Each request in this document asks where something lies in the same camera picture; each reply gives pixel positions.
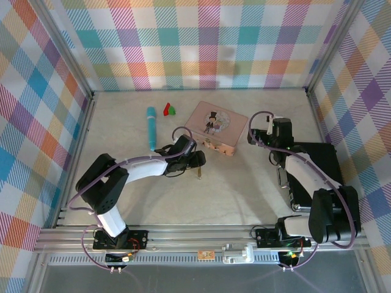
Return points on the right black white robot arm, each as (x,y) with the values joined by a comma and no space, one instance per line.
(333,213)

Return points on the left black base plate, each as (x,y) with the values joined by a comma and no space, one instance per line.
(139,239)

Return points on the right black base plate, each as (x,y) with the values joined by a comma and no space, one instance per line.
(265,238)

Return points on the aluminium frame post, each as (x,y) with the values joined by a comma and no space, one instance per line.
(65,49)
(333,45)

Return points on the pink tin box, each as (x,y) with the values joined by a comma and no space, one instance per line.
(235,125)

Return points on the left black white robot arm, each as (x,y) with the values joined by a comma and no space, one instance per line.
(104,189)

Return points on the white plastic bracket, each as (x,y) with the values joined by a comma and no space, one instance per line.
(236,254)

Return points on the aluminium mounting rail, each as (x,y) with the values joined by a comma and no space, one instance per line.
(198,241)

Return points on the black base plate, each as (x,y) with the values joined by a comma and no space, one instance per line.
(139,239)
(265,238)

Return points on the small orange label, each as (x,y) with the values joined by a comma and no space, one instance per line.
(206,254)

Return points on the small green block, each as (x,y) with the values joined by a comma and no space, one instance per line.
(173,110)

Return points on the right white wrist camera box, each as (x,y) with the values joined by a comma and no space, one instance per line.
(270,125)

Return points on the aluminium side rail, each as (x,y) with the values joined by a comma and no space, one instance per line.
(316,119)
(82,146)

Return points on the small brass padlock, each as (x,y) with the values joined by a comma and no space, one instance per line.
(199,172)

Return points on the small red block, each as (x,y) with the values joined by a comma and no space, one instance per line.
(166,110)

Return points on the turquoise marker pen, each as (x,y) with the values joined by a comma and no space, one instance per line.
(151,131)

